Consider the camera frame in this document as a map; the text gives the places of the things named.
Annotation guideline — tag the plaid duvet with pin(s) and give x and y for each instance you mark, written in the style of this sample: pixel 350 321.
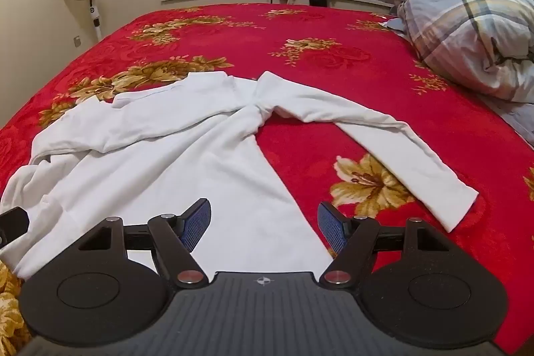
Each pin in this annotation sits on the plaid duvet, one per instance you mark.
pixel 467 18

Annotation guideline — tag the low wall socket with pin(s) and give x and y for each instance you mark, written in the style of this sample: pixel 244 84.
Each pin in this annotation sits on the low wall socket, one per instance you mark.
pixel 77 41

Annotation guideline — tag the white long-sleeve shirt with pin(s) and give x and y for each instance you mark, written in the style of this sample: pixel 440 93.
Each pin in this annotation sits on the white long-sleeve shirt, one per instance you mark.
pixel 167 156

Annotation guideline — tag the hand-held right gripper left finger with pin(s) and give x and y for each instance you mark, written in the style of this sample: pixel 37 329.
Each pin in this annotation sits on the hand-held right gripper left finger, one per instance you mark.
pixel 198 226

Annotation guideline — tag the grey bed sheet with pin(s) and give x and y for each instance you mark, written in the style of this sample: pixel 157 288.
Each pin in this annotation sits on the grey bed sheet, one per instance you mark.
pixel 519 122

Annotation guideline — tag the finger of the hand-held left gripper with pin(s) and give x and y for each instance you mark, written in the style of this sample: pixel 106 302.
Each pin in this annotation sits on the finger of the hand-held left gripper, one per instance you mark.
pixel 12 222

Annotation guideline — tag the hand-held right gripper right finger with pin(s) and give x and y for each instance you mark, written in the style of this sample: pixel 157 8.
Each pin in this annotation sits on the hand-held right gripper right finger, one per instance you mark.
pixel 331 229

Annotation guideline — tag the red floral blanket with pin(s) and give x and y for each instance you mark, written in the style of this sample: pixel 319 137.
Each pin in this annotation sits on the red floral blanket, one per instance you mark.
pixel 333 47

